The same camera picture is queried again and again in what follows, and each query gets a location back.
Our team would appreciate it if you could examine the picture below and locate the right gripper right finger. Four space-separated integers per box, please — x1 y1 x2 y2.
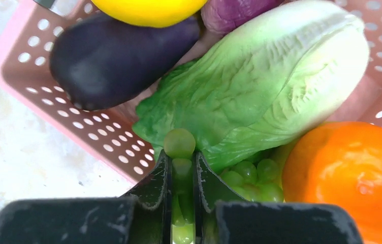
193 151 246 243

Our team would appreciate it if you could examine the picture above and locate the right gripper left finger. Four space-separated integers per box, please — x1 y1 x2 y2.
123 150 173 243

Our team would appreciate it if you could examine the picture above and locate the green grapes bunch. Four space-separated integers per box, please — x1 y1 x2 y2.
163 128 284 243

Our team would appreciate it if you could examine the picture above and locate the green lettuce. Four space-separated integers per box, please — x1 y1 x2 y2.
133 1 370 172

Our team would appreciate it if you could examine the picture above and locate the orange tangerine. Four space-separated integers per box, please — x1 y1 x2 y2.
281 121 382 243

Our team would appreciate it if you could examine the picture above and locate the dark purple eggplant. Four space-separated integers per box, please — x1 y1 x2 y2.
49 13 200 111

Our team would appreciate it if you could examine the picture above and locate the yellow lemon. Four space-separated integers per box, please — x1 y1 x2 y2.
92 0 207 28

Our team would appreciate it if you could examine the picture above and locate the purple onion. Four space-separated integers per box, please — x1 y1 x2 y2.
200 0 283 36

